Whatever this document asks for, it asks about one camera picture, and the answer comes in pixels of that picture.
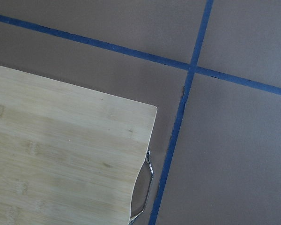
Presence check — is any wooden cutting board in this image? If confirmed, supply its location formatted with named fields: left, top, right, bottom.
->
left=0, top=66, right=157, bottom=225

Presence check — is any metal board handle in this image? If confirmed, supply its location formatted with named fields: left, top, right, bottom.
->
left=129, top=149, right=154, bottom=225

